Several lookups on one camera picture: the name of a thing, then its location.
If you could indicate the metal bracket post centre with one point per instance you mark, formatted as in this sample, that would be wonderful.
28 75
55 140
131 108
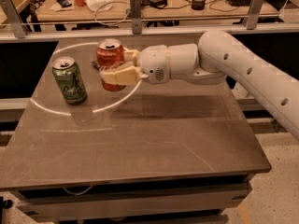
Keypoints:
135 10

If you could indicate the metal bracket post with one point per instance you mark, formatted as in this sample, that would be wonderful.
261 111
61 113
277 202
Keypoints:
135 10
250 22
14 19

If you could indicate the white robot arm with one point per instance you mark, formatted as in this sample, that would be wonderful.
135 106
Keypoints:
217 55

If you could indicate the metal bracket post right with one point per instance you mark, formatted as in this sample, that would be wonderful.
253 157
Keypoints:
250 22

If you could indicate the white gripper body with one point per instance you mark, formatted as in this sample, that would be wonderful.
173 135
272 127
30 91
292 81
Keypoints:
153 63

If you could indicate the dark snack bar wrapper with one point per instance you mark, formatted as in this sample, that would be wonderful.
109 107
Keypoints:
95 65

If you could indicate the red coke can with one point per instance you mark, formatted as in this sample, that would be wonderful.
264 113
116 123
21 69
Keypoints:
109 54

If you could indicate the black power adapter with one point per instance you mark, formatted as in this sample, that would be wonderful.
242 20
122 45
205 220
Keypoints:
158 3

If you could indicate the metal bracket post left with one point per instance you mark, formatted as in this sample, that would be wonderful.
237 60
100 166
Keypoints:
14 19

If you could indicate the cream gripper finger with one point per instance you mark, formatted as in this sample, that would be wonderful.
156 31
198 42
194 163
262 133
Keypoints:
131 56
130 75

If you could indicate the grey drawer cabinet front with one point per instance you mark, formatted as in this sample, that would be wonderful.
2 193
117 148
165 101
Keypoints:
136 202

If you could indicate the black round container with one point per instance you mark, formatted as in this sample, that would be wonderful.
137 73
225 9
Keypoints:
198 4

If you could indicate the green soda can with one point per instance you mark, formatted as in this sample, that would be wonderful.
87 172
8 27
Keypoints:
69 80

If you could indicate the white crumpled paper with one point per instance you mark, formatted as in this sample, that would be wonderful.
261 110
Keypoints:
97 5

